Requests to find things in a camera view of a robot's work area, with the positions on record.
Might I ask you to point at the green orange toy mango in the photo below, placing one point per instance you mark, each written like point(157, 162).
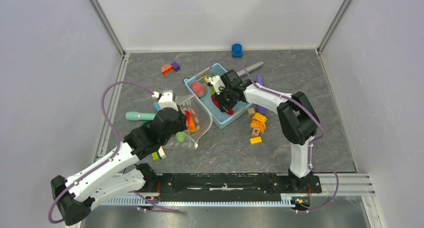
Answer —
point(207, 79)

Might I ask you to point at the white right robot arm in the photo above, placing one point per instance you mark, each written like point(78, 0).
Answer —
point(298, 120)

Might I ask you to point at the orange red toy fruit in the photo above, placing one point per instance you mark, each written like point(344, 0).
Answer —
point(190, 122)

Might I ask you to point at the blue toy brick car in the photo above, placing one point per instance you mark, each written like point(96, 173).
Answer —
point(237, 50)

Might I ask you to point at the red toy chili pepper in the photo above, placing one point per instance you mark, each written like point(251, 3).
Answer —
point(229, 112)

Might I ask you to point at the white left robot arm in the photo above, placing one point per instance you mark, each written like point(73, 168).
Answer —
point(77, 195)

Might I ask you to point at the multicolour brick stack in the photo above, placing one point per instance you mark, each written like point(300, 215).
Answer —
point(157, 106)

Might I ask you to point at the orange toy brick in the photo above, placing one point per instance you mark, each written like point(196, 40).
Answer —
point(166, 69)

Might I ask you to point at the green toy cucumber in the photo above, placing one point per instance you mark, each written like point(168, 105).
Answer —
point(181, 137)

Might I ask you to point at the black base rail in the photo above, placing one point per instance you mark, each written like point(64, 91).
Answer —
point(229, 187)

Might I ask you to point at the purple toy brick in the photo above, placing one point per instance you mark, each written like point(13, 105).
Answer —
point(175, 66)

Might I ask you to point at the orange brick stack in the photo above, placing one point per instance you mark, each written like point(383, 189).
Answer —
point(259, 122)

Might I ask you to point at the mint green toy microphone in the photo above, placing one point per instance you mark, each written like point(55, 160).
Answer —
point(138, 116)

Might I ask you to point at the wooden cube upper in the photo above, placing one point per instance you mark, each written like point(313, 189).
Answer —
point(251, 111)

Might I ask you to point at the light blue plastic basket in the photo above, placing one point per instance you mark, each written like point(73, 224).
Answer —
point(219, 118)

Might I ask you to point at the clear polka dot zip bag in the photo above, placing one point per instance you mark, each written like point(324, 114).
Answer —
point(202, 118)

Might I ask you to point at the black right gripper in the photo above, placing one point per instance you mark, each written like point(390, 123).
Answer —
point(224, 106)

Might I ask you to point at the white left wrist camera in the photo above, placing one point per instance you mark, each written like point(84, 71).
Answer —
point(165, 99)

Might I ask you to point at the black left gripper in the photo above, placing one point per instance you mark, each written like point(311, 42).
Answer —
point(182, 120)

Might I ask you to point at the pink toy peach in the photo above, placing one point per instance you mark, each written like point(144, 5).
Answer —
point(199, 89)

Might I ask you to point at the green white brick block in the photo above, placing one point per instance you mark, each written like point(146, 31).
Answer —
point(159, 155)

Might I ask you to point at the yellow flat brick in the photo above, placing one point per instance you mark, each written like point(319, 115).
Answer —
point(255, 140)

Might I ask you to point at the wooden letter cube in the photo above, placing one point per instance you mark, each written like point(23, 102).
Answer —
point(255, 132)

